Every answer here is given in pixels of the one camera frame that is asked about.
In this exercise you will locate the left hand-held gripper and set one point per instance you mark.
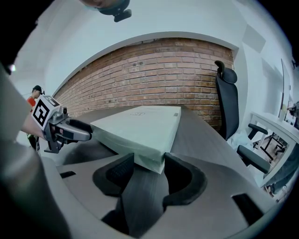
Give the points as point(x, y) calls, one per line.
point(42, 112)

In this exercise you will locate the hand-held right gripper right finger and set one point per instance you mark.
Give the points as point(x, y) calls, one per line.
point(210, 186)

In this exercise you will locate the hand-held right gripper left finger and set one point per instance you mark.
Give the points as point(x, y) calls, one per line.
point(112, 175)

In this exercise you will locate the pale green box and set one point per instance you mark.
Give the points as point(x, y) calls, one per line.
point(140, 130)

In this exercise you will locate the person's left forearm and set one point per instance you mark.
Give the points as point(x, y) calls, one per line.
point(29, 124)

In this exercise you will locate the white side desk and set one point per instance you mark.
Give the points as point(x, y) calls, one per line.
point(275, 126)

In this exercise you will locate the black high-back office chair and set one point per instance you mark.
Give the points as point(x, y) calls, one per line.
point(227, 105)

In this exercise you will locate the black framed board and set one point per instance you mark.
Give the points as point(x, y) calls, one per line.
point(283, 88)

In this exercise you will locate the black head-mounted camera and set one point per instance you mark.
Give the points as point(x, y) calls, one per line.
point(116, 11)

